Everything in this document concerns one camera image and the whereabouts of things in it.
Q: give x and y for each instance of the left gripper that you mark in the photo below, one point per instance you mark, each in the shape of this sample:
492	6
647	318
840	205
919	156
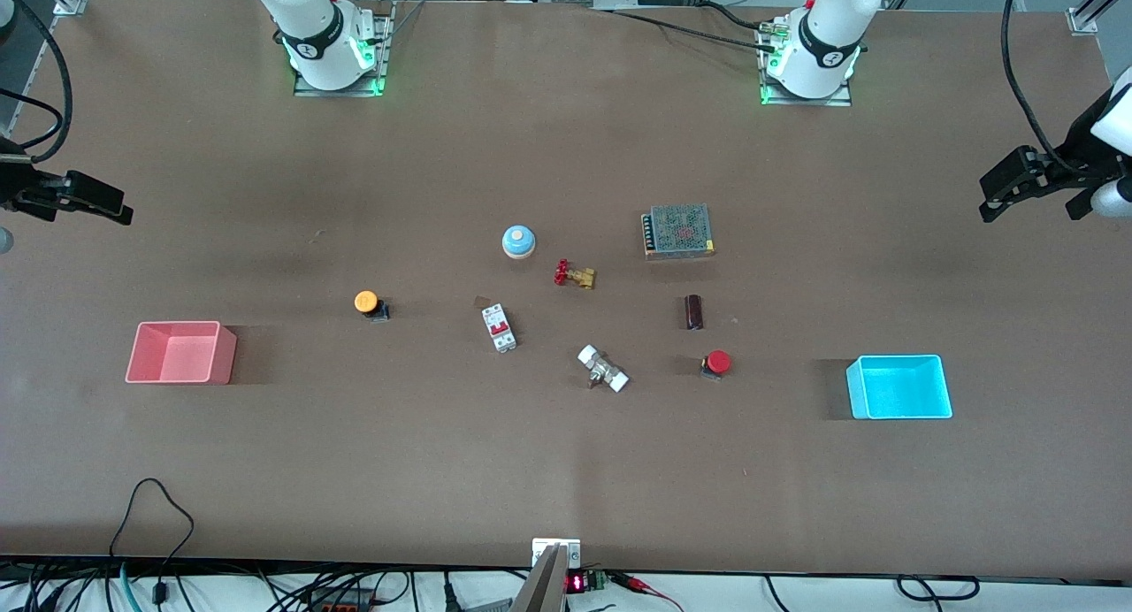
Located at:
1078	149

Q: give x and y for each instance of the yellow push button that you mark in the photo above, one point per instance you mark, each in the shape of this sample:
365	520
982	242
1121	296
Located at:
366	302

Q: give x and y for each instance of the red push button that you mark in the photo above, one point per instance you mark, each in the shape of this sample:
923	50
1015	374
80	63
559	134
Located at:
718	362

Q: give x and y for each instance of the pink plastic bin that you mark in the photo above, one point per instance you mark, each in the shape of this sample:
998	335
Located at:
181	354

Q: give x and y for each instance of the cyan plastic bin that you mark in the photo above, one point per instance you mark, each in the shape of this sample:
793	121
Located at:
900	388

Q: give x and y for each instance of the metal mesh power supply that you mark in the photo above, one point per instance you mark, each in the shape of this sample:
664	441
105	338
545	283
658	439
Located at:
678	230

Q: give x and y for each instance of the dark brown cylinder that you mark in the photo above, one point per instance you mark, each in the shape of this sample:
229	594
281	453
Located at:
694	312

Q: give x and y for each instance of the white red circuit breaker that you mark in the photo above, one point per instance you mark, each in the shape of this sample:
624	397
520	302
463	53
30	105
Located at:
500	327

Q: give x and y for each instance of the blue service bell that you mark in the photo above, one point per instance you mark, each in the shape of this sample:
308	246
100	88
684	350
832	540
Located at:
519	240

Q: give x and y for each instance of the white metal pipe fitting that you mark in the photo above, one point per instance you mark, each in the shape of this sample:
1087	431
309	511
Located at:
603	369

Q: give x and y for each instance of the red clip lead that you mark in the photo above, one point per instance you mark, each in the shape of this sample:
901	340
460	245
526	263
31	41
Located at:
650	590

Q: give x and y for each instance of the grey metal bar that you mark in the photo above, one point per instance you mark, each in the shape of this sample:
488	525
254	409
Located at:
544	585

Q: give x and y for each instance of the red digit display module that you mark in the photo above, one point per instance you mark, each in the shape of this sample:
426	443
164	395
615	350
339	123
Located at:
577	583

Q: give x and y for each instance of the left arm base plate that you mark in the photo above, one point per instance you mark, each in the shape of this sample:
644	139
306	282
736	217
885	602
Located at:
769	95

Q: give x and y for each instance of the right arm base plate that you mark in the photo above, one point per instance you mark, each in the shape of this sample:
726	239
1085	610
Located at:
376	64

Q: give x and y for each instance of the small metal bracket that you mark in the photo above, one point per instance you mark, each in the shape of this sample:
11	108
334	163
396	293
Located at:
541	546

